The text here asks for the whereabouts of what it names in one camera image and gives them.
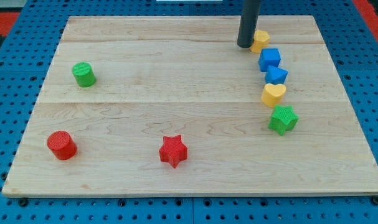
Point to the red star block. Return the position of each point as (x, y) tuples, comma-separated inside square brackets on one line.
[(173, 150)]

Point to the green star block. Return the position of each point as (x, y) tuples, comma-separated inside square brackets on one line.
[(282, 119)]

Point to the light wooden board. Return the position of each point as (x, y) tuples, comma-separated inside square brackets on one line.
[(185, 75)]

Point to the yellow heart block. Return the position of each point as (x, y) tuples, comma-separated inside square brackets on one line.
[(272, 95)]

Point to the blue triangular block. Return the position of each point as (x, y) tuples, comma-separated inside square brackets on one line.
[(275, 75)]

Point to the blue cube block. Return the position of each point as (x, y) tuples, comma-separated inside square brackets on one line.
[(269, 57)]

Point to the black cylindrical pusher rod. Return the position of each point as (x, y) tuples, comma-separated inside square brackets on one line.
[(248, 22)]

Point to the yellow hexagon block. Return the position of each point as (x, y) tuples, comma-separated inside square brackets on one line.
[(260, 41)]

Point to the green cylinder block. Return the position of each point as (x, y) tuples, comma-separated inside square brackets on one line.
[(83, 74)]

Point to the red cylinder block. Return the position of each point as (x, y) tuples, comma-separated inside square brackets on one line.
[(62, 145)]

